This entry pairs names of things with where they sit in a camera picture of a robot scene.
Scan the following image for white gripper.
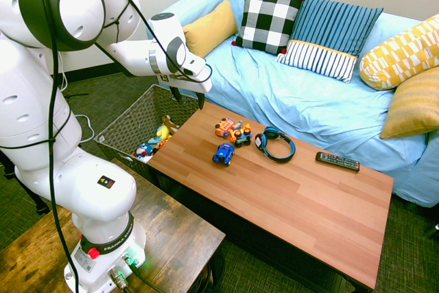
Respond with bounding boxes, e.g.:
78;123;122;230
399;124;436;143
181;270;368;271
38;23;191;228
157;73;213;110

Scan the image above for brown woven basket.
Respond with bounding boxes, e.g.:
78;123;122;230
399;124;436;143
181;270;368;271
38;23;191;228
94;83;206;184

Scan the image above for orange toy buggy black wheels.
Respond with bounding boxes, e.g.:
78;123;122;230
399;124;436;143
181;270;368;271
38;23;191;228
228;120;254;148

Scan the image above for blue toy truck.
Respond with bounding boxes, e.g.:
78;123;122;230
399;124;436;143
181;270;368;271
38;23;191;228
211;142;236;166

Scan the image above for brown plush dog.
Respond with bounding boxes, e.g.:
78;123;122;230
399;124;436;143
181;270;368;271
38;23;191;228
161;114;180;133

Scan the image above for yellow blue plush doll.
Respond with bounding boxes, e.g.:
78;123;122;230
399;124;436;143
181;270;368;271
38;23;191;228
147;124;172;145

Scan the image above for orange flame pattern cloth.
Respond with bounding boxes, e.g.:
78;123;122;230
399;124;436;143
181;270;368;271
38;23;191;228
152;137;172;155

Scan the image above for Captain America plush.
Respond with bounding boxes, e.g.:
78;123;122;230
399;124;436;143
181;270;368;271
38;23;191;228
132;142;155;163

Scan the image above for plain yellow pillow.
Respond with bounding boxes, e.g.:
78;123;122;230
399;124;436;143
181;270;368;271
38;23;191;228
182;0;239;59

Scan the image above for blue black headphones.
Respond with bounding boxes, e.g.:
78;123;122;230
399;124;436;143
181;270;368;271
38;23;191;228
254;126;296;163

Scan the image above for light blue covered sofa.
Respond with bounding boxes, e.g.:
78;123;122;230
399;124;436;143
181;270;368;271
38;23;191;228
147;0;439;209

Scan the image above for black white checkered pillow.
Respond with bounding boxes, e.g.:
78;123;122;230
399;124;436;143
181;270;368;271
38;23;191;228
231;0;307;56

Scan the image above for rustic dark wood side table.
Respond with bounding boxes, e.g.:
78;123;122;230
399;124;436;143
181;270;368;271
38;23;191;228
0;158;226;293

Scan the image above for reddish wooden coffee table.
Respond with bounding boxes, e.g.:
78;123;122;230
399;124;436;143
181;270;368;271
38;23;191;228
146;100;394;293

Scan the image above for blue striped pillow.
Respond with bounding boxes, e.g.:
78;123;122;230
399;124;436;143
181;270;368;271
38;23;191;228
276;0;384;84

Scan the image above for black remote control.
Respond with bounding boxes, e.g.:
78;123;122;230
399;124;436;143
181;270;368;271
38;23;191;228
315;151;361;172

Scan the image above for black stand leg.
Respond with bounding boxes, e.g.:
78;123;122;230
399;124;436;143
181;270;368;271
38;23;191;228
0;159;51;217

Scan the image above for yellow white patterned bolster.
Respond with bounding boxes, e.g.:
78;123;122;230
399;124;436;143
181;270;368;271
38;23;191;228
359;14;439;91

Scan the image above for orange yellow striped pillow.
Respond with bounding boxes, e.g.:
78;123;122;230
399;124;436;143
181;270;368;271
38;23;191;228
379;66;439;140

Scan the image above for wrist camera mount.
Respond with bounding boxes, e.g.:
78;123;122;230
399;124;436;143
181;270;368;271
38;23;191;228
181;53;207;78

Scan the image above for white charger cable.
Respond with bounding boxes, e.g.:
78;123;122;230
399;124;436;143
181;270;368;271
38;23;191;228
77;113;96;145
56;51;69;91

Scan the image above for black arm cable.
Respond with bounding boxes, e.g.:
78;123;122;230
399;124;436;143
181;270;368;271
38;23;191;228
0;0;213;293

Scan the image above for robot base cable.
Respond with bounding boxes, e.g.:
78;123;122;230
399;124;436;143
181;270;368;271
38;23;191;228
125;255;165;293

